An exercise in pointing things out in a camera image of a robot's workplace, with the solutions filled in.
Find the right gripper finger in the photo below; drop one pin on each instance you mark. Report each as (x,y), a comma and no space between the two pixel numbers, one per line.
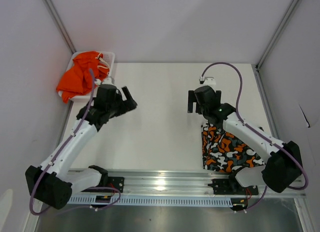
(191,100)
(218,94)

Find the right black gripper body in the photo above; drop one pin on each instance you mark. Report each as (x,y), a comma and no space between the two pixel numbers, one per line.
(204,111)

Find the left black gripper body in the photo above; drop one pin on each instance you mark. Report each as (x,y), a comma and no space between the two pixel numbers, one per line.
(117,108)

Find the camouflage orange black shorts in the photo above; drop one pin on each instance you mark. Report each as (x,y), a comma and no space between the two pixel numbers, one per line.
(223,152)

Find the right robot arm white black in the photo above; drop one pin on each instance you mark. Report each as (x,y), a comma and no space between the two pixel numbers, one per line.
(282,161)

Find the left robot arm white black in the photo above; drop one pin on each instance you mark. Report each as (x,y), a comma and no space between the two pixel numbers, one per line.
(60,161)

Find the white plastic basket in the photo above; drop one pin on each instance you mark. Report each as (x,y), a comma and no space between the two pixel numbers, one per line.
(107,66)

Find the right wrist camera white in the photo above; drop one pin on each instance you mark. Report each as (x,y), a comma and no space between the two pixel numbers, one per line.
(207,81)

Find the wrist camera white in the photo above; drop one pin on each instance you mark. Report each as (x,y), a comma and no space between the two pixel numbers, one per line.
(108,80)
(207,81)

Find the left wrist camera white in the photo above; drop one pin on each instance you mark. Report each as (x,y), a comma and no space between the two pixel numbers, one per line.
(108,80)

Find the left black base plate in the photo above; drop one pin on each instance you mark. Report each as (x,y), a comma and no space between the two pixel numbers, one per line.
(116,182)

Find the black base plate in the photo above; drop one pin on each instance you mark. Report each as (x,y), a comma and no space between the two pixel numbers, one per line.
(226,186)
(116,182)

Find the aluminium mounting rail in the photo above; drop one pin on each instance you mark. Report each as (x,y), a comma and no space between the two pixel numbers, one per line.
(149,183)

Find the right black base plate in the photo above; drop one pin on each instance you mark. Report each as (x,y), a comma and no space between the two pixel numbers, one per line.
(226,186)

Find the slotted cable duct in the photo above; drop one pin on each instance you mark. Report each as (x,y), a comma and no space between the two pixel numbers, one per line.
(207,201)

